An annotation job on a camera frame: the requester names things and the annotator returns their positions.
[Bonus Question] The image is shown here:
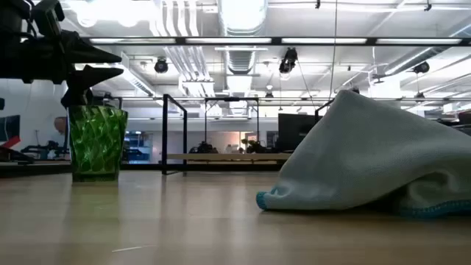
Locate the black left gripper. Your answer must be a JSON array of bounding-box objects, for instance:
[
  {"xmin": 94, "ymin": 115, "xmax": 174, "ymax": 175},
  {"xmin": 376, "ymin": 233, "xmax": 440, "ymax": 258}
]
[{"xmin": 0, "ymin": 29, "xmax": 125, "ymax": 109}]

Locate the person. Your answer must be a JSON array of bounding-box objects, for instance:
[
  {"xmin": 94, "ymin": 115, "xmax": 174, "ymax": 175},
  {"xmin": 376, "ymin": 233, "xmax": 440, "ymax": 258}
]
[{"xmin": 53, "ymin": 116, "xmax": 69, "ymax": 135}]

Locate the black overhead frame bar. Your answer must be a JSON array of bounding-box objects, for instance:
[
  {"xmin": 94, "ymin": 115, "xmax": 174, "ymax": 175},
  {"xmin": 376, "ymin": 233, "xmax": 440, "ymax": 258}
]
[{"xmin": 80, "ymin": 35, "xmax": 471, "ymax": 48}]

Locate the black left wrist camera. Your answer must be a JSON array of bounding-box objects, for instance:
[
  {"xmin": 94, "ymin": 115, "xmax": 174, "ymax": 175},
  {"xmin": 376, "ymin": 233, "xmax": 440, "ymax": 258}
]
[{"xmin": 31, "ymin": 0, "xmax": 66, "ymax": 38}]

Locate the silver ventilation duct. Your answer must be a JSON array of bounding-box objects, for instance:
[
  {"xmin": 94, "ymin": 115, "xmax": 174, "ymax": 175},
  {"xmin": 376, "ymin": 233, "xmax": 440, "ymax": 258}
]
[{"xmin": 216, "ymin": 0, "xmax": 269, "ymax": 75}]

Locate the black computer monitor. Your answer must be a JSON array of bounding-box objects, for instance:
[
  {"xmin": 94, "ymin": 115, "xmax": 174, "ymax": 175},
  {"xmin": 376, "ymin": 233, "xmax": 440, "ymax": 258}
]
[{"xmin": 277, "ymin": 113, "xmax": 322, "ymax": 154}]

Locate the thin hanging cable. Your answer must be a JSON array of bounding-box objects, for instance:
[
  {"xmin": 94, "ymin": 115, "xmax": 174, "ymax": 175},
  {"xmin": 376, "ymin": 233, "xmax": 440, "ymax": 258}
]
[{"xmin": 328, "ymin": 0, "xmax": 339, "ymax": 101}]

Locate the black neighbouring station frame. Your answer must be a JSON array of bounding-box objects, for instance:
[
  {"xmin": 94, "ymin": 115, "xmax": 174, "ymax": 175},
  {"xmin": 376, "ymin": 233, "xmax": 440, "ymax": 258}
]
[{"xmin": 160, "ymin": 93, "xmax": 189, "ymax": 176}]

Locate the light blue microfibre cloth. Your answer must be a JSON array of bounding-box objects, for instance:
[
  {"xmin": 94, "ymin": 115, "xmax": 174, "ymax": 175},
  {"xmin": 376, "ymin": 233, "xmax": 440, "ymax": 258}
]
[{"xmin": 255, "ymin": 89, "xmax": 471, "ymax": 218}]

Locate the black ceiling-hung camera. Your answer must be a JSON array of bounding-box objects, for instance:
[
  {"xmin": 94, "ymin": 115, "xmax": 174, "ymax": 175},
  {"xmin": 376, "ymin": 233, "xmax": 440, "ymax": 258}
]
[
  {"xmin": 278, "ymin": 46, "xmax": 299, "ymax": 75},
  {"xmin": 154, "ymin": 57, "xmax": 170, "ymax": 74},
  {"xmin": 413, "ymin": 60, "xmax": 431, "ymax": 75}
]

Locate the wooden background table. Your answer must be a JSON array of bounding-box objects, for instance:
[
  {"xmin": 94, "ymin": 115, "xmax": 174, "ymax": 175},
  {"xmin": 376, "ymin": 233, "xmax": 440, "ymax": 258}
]
[{"xmin": 166, "ymin": 152, "xmax": 292, "ymax": 163}]

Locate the green patterned glass cup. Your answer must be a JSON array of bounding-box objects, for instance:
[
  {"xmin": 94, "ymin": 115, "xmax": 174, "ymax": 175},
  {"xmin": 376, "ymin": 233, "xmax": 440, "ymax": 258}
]
[{"xmin": 68, "ymin": 105, "xmax": 129, "ymax": 183}]

